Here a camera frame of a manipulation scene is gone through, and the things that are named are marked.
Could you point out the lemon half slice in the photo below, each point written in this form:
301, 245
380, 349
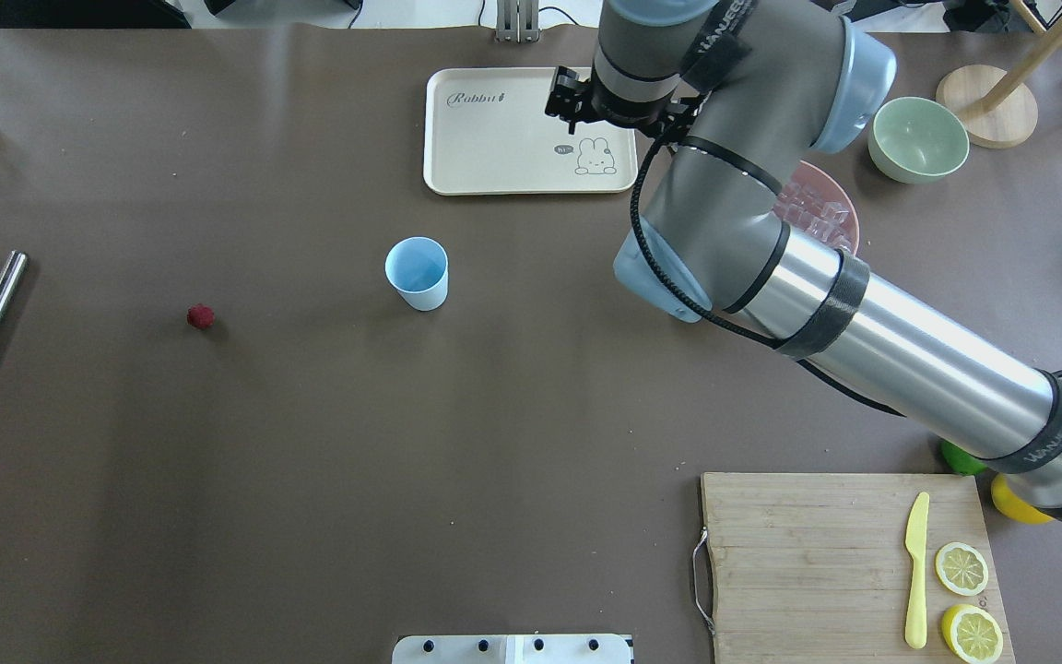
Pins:
972, 634
962, 569

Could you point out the cream serving tray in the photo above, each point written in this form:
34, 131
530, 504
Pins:
486, 133

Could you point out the aluminium frame post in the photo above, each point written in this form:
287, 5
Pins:
517, 21

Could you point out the green lime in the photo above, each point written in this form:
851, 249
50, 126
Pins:
960, 461

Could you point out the wooden cutting board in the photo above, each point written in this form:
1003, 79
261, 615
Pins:
810, 567

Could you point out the clear ice cubes heap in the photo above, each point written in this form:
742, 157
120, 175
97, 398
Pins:
812, 212

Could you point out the pink bowl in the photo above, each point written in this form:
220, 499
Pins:
840, 207

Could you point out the whole yellow lemon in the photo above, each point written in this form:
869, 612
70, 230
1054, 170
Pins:
1012, 506

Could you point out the green bowl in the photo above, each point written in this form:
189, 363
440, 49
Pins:
917, 141

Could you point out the light blue cup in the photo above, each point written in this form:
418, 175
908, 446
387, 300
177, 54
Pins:
417, 269

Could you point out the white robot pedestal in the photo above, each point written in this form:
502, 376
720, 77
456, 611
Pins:
515, 648

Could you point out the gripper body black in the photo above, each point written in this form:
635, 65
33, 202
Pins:
569, 99

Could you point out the yellow plastic knife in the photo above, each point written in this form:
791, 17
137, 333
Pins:
914, 542

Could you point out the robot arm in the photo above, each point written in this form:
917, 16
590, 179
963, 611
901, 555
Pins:
743, 89

